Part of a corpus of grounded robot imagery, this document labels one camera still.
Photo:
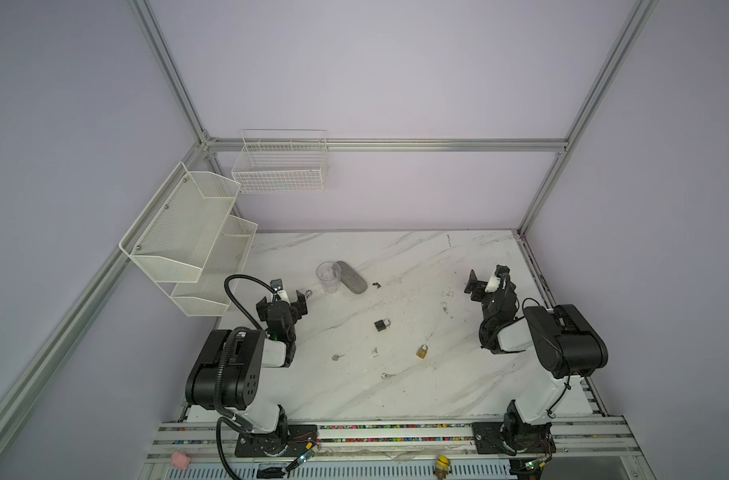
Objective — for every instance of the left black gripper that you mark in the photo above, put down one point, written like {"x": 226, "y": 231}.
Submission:
{"x": 280, "y": 306}

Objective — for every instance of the brass padlock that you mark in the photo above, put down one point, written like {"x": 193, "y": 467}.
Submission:
{"x": 422, "y": 351}

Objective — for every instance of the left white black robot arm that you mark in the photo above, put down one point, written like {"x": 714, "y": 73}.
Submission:
{"x": 226, "y": 375}

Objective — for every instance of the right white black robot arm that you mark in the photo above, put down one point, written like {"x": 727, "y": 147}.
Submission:
{"x": 566, "y": 346}

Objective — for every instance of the clear plastic cup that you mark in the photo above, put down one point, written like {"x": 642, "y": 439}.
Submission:
{"x": 329, "y": 275}

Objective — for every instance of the grey fabric glasses case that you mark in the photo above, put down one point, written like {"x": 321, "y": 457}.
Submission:
{"x": 351, "y": 278}

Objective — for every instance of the black padlock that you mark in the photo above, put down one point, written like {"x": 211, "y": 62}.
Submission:
{"x": 382, "y": 324}

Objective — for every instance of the white two-tier mesh shelf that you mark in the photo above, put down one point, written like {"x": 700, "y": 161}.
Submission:
{"x": 189, "y": 239}

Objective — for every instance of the pink eraser block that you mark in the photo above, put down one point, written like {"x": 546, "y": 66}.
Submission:
{"x": 180, "y": 461}

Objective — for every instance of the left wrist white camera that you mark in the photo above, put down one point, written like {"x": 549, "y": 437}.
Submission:
{"x": 283, "y": 295}

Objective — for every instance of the wrist white camera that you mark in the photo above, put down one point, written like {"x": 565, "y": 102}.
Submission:
{"x": 283, "y": 295}
{"x": 492, "y": 285}

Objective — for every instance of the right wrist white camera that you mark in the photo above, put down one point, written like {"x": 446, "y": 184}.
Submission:
{"x": 492, "y": 285}

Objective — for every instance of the white wire basket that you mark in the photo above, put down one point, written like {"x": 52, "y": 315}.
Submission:
{"x": 274, "y": 161}

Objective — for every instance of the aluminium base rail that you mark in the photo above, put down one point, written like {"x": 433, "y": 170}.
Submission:
{"x": 593, "y": 447}

